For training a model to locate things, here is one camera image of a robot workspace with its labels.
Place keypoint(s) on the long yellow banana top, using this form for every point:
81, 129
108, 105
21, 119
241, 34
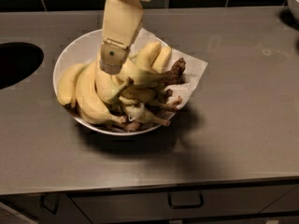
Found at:
144, 78

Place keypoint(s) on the black round sink opening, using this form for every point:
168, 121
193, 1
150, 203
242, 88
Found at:
18, 60

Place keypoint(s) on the bottom small yellow banana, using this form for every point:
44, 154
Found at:
143, 115

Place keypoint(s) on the large yellow banana front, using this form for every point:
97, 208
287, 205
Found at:
88, 100

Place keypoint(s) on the black drawer handle left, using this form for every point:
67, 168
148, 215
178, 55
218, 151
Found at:
50, 203

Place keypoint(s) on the white ceramic bowl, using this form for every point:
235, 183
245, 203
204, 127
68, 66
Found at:
82, 50

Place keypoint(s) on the black drawer handle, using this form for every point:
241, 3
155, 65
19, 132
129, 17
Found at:
50, 203
185, 199

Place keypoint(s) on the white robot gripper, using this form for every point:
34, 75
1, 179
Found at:
121, 18

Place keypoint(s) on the white paper napkin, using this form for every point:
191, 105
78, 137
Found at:
194, 70

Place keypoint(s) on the grey cabinet drawer front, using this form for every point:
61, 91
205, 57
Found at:
226, 203

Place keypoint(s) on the black drawer handle centre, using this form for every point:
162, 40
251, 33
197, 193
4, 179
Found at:
185, 199

